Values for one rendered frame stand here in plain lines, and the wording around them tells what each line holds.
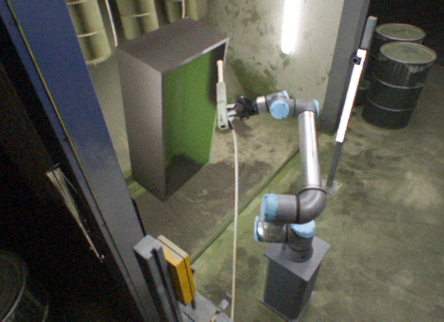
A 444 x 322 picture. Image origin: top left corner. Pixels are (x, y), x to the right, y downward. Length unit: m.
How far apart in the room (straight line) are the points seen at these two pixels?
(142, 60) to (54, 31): 0.82
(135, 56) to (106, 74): 1.61
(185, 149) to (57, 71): 2.02
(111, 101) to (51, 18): 2.38
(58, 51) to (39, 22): 0.09
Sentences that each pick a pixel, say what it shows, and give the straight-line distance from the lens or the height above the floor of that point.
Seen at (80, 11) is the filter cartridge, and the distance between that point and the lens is 2.90.
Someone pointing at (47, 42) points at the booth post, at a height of 2.05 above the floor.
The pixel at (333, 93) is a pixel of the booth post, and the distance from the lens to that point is 3.80.
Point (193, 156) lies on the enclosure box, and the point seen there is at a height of 0.49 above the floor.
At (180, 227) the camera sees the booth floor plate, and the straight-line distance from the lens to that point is 2.96.
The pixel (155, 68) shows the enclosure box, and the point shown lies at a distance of 1.78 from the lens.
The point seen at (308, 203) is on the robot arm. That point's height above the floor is 1.41.
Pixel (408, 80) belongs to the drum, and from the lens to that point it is 4.08.
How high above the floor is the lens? 2.37
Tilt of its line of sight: 41 degrees down
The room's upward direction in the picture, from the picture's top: 3 degrees counter-clockwise
